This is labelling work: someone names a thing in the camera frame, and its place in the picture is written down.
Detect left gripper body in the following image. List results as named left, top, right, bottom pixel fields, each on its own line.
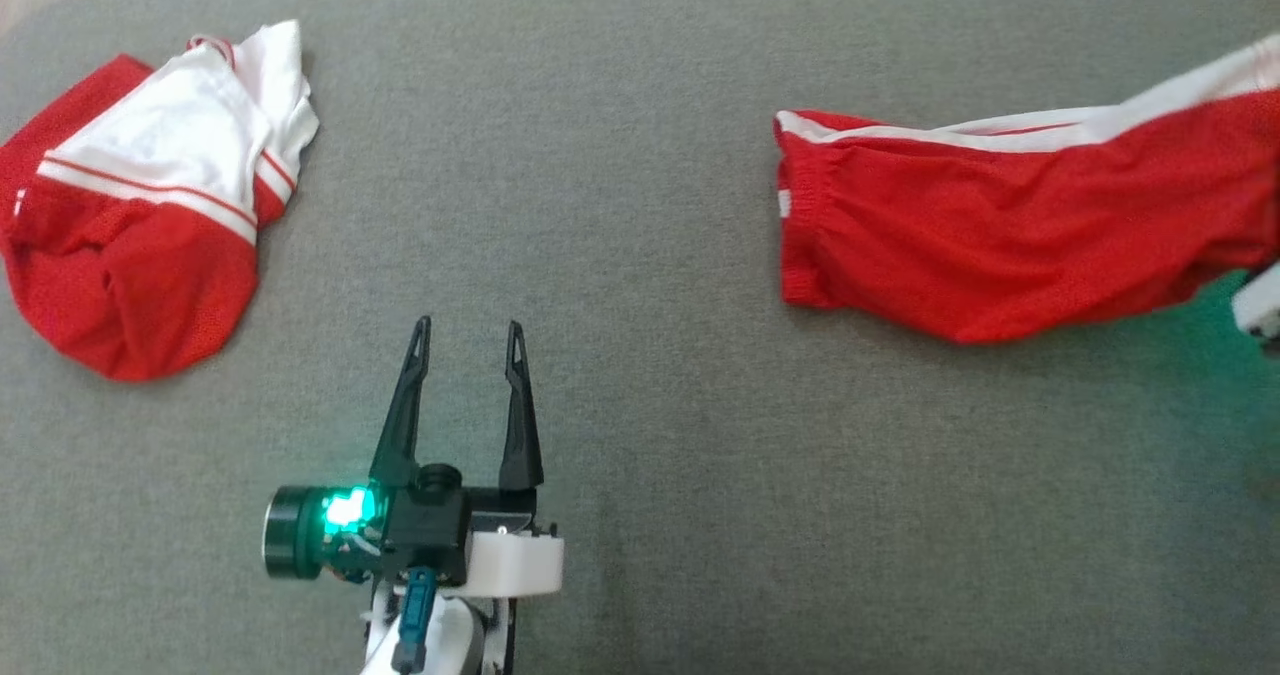
left=265, top=485, right=564, bottom=598

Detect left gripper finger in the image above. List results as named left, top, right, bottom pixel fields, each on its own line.
left=498, top=321, right=545, bottom=491
left=370, top=317, right=433, bottom=488

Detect red white-striped mesh shorts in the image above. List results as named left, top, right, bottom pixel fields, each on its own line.
left=773, top=33, right=1280, bottom=346

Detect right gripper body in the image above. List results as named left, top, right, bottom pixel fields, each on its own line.
left=1232, top=263, right=1280, bottom=356

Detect red and white jersey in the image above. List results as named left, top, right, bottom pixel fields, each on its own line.
left=0, top=20, right=321, bottom=383

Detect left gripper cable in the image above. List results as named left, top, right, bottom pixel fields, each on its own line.
left=392, top=567, right=439, bottom=674

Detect grey fabric sofa seat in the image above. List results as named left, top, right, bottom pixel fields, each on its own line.
left=0, top=0, right=1280, bottom=675

